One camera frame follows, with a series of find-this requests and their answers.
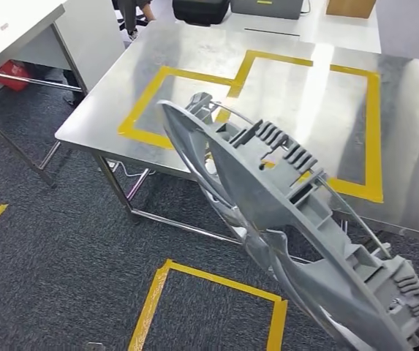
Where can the silver wheel hubcap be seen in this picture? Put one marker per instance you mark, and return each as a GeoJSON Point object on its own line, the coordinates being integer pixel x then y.
{"type": "Point", "coordinates": [267, 203]}

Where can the white desk with metal legs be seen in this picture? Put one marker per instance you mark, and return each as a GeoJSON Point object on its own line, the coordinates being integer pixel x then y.
{"type": "Point", "coordinates": [88, 38]}

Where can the grey laptop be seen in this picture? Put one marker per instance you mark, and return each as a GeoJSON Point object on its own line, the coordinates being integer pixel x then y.
{"type": "Point", "coordinates": [267, 9]}

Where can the red bag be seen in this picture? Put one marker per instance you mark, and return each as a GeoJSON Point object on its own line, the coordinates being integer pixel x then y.
{"type": "Point", "coordinates": [11, 77]}

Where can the black carry case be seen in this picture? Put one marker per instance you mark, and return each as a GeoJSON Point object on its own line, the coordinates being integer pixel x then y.
{"type": "Point", "coordinates": [200, 12]}

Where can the seated person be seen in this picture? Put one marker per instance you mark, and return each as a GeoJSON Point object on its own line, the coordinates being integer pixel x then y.
{"type": "Point", "coordinates": [128, 17]}

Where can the steel workbench table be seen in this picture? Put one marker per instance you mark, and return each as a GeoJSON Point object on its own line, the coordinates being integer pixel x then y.
{"type": "Point", "coordinates": [121, 97]}

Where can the cardboard box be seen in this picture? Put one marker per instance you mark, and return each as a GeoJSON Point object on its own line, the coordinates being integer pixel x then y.
{"type": "Point", "coordinates": [352, 8]}

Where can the white desk with slot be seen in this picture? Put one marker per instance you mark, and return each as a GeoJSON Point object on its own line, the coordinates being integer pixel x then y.
{"type": "Point", "coordinates": [340, 34]}

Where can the large yellow bench tape outline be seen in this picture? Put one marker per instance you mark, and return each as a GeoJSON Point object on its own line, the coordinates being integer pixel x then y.
{"type": "Point", "coordinates": [374, 135]}

